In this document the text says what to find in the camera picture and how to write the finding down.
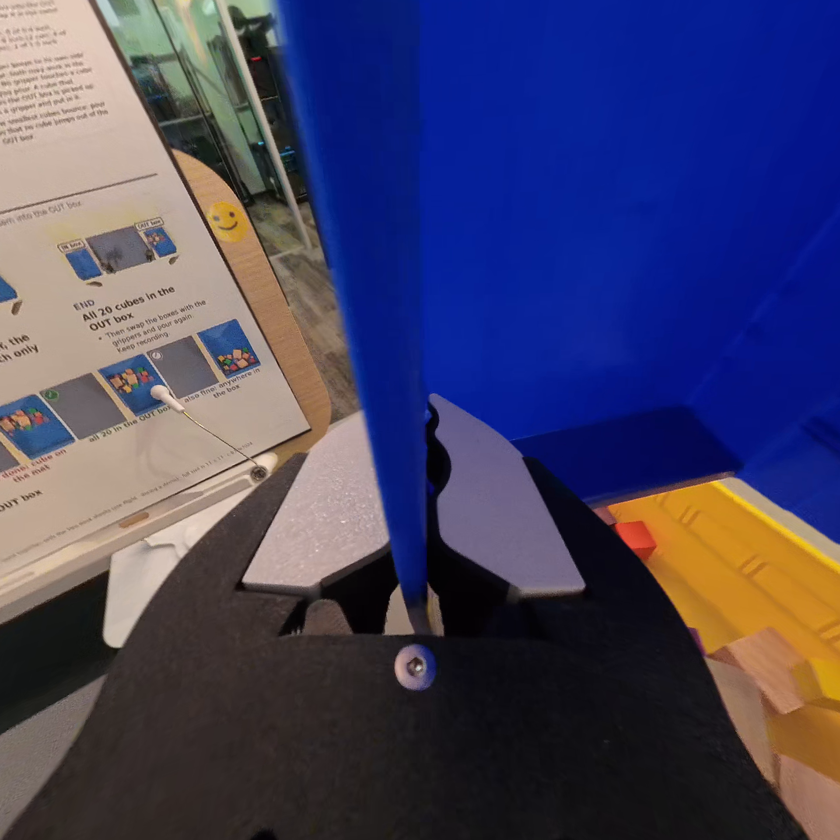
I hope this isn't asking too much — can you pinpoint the pile of coloured wooden cubes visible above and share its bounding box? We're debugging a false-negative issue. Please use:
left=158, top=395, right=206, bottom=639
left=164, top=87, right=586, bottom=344
left=594, top=505, right=840, bottom=840

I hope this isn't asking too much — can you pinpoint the yellow plastic box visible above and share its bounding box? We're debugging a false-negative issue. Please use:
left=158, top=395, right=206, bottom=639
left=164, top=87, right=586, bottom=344
left=594, top=479, right=840, bottom=775

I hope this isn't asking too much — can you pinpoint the black shelf rack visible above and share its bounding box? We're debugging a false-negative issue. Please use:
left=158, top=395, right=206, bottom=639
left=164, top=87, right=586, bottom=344
left=233, top=0, right=309, bottom=204

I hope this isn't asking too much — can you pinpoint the yellow smiley sticker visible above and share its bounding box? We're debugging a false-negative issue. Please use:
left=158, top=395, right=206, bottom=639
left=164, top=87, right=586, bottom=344
left=206, top=202, right=250, bottom=244

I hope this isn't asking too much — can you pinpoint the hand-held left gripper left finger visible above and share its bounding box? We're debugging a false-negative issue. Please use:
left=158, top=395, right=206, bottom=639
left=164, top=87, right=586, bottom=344
left=241, top=419, right=399, bottom=601

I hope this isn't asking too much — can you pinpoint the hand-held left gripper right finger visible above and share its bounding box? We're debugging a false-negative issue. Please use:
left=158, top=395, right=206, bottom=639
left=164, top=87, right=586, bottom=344
left=425, top=392, right=587, bottom=603

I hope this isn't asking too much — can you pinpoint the white clip with wire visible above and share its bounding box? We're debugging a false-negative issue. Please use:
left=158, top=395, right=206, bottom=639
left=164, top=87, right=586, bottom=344
left=150, top=385, right=270, bottom=483

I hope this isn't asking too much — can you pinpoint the white sheet stand base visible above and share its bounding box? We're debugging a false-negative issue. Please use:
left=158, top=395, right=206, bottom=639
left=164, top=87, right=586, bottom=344
left=0, top=451, right=282, bottom=649

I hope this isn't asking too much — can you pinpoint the blue plastic box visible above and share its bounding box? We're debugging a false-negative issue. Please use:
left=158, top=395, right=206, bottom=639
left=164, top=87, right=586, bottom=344
left=274, top=0, right=840, bottom=621

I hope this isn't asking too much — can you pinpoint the printed instruction sheet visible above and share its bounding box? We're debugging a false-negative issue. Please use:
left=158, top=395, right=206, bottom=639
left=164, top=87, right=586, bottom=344
left=0, top=0, right=312, bottom=578

